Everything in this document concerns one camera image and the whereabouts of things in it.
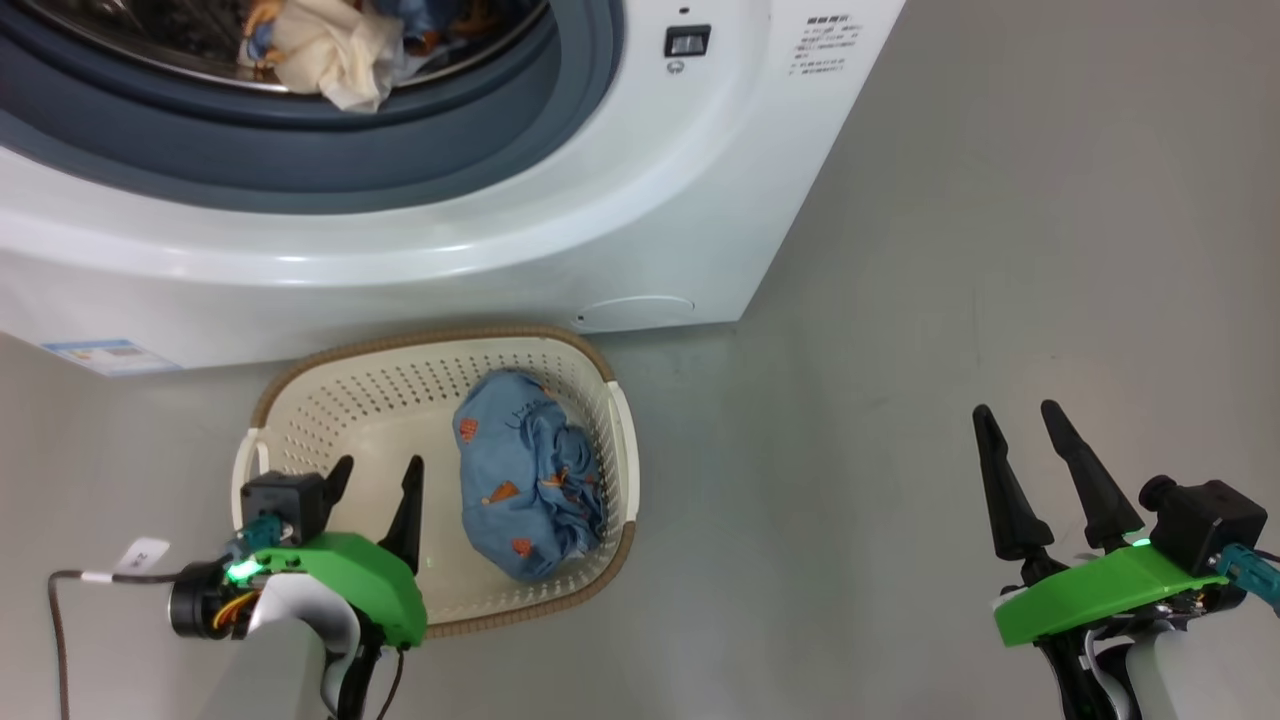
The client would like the white front-load washing machine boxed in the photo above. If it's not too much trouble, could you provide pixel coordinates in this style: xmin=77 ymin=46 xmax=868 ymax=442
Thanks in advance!
xmin=0 ymin=0 xmax=906 ymax=376

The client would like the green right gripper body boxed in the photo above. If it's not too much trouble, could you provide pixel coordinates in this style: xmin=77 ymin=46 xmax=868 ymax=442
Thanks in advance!
xmin=993 ymin=545 xmax=1249 ymax=648

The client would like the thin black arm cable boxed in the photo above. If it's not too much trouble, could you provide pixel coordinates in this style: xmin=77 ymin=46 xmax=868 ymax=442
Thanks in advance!
xmin=375 ymin=645 xmax=406 ymax=720

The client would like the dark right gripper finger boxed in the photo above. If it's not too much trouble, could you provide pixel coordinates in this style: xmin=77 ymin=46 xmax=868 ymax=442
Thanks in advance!
xmin=972 ymin=404 xmax=1056 ymax=563
xmin=1040 ymin=400 xmax=1146 ymax=553

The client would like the cream printed garment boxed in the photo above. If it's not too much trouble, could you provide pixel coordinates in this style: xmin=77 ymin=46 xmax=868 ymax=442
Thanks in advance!
xmin=240 ymin=0 xmax=406 ymax=113

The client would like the blue energy label sticker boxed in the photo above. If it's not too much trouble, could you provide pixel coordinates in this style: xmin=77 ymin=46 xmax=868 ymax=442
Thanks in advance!
xmin=42 ymin=340 xmax=184 ymax=378

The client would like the white cable tag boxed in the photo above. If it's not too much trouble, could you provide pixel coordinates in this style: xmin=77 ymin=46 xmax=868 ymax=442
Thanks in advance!
xmin=115 ymin=537 xmax=171 ymax=578

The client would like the cream plastic laundry basket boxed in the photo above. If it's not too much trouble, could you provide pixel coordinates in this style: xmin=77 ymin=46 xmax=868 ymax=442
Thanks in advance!
xmin=232 ymin=325 xmax=639 ymax=639

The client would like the blue cartoon print garment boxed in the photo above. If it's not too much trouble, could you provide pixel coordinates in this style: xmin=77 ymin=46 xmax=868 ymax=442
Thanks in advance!
xmin=453 ymin=368 xmax=608 ymax=584

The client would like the light blue garment orange print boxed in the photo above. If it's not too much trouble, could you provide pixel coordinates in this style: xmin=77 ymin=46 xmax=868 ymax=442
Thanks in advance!
xmin=370 ymin=0 xmax=521 ymax=56

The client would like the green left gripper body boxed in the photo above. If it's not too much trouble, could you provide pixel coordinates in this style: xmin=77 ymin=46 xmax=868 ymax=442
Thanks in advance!
xmin=170 ymin=533 xmax=429 ymax=649

